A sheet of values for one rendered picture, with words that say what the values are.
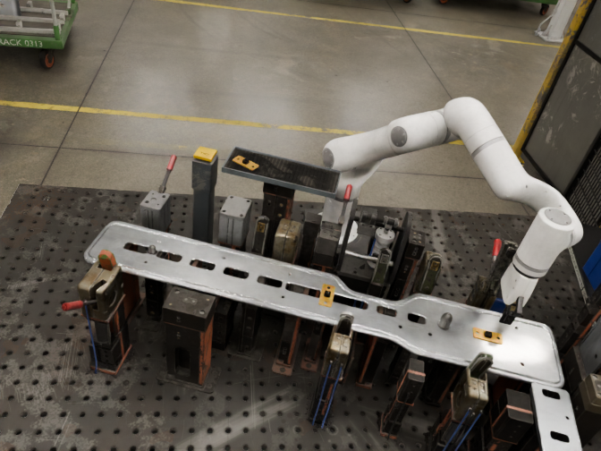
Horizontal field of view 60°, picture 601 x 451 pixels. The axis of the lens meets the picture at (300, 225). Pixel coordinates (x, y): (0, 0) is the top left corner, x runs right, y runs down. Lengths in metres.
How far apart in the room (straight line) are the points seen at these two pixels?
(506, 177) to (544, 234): 0.16
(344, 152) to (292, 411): 0.83
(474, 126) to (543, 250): 0.34
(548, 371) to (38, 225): 1.81
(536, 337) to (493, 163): 0.56
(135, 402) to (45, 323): 0.42
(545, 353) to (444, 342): 0.29
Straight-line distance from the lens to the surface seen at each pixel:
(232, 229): 1.58
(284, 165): 1.70
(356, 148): 1.72
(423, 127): 1.48
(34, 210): 2.28
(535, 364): 1.59
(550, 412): 1.51
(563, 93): 4.29
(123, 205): 2.25
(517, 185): 1.34
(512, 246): 1.57
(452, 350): 1.50
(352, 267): 1.66
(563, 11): 8.30
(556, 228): 1.29
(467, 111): 1.39
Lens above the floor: 2.09
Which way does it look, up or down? 39 degrees down
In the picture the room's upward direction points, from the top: 11 degrees clockwise
